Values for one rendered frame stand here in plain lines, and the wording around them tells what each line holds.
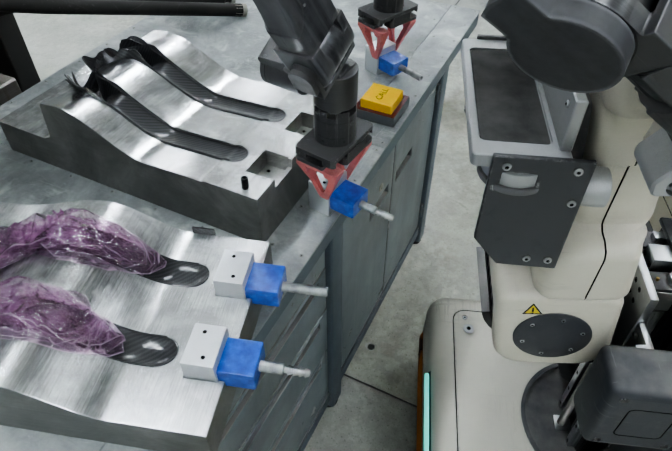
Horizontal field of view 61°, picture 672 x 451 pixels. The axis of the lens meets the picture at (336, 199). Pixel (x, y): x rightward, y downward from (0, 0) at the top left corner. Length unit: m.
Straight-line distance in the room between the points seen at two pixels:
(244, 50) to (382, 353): 0.90
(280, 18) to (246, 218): 0.30
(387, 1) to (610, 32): 0.75
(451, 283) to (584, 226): 1.10
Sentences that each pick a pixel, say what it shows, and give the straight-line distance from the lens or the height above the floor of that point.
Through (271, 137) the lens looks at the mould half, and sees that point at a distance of 0.85.
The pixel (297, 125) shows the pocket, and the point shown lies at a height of 0.87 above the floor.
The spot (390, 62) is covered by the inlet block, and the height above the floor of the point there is 0.84.
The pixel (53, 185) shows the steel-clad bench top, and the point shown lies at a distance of 1.00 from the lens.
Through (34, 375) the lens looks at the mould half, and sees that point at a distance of 0.66.
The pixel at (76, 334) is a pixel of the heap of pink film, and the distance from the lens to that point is 0.67.
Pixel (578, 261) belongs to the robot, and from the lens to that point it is 0.74.
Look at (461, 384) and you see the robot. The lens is 1.30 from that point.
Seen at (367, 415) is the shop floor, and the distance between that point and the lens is 1.56.
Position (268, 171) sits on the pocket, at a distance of 0.84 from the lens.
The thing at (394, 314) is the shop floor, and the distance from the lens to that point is 1.72.
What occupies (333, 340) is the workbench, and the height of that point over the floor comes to 0.32.
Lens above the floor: 1.40
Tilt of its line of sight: 43 degrees down
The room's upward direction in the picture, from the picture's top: straight up
